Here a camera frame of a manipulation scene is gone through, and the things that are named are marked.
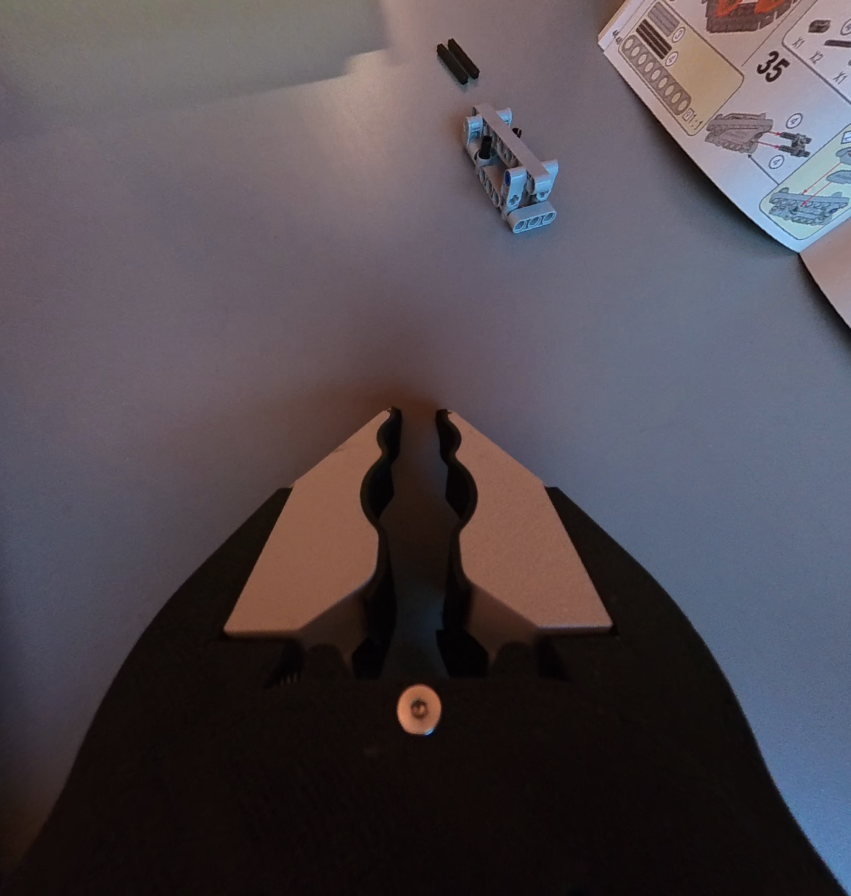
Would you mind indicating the grey desk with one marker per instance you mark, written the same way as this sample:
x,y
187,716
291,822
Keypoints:
x,y
187,245

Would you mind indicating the short black axle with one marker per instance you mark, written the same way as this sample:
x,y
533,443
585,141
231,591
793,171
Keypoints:
x,y
464,57
452,64

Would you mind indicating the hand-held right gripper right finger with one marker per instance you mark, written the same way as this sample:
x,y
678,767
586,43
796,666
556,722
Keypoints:
x,y
530,560

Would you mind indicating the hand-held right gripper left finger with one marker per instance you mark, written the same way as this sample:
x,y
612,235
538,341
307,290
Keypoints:
x,y
313,560

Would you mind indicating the open instruction booklet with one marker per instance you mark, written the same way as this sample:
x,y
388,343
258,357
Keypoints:
x,y
712,91

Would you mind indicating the grey building block assembly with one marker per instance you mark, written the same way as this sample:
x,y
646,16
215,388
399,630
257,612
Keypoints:
x,y
516,140

